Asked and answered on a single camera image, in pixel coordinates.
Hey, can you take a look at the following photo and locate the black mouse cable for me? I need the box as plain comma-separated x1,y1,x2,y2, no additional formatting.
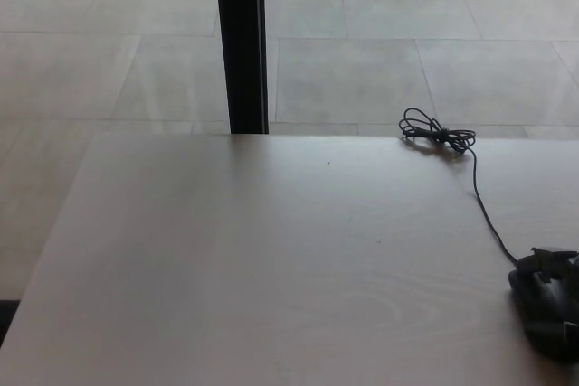
398,107,519,264

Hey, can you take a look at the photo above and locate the black computer mouse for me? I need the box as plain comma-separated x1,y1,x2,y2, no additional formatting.
507,267,579,363

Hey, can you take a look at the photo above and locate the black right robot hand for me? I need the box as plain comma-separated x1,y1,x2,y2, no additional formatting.
517,246,579,347

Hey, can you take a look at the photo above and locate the black vertical post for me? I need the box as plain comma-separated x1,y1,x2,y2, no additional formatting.
212,0,270,135

